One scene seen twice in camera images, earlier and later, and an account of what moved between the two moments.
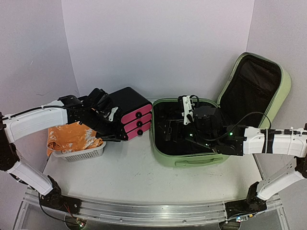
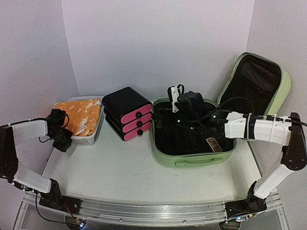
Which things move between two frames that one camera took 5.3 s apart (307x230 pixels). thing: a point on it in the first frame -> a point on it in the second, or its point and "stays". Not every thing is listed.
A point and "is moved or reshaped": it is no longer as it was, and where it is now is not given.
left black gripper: [113, 135] -> [63, 147]
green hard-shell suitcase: [254, 90] stays
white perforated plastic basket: [90, 152] -> [86, 140]
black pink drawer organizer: [134, 111] stays
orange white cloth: [67, 137] is moved or reshaped
